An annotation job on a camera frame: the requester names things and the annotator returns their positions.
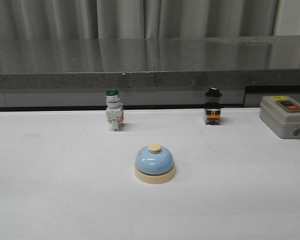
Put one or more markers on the blue desk bell cream base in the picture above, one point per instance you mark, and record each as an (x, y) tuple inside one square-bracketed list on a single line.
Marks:
[(154, 164)]

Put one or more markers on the grey stone counter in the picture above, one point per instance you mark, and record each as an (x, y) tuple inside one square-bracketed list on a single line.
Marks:
[(148, 73)]

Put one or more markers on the grey curtain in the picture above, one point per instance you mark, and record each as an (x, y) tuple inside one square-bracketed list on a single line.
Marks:
[(147, 19)]

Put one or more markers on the green pushbutton switch white body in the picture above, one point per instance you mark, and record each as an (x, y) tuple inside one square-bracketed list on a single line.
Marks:
[(114, 110)]

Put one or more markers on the black rotary selector switch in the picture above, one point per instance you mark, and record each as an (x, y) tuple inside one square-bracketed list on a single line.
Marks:
[(212, 112)]

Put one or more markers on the grey push button switch box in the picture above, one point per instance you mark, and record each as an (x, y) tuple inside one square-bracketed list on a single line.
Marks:
[(282, 115)]

